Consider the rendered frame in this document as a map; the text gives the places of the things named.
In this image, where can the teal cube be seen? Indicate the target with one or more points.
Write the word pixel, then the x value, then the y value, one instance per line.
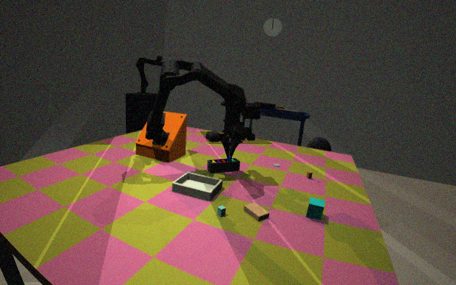
pixel 315 208

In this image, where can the small teal block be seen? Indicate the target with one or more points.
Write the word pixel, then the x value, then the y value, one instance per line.
pixel 221 211

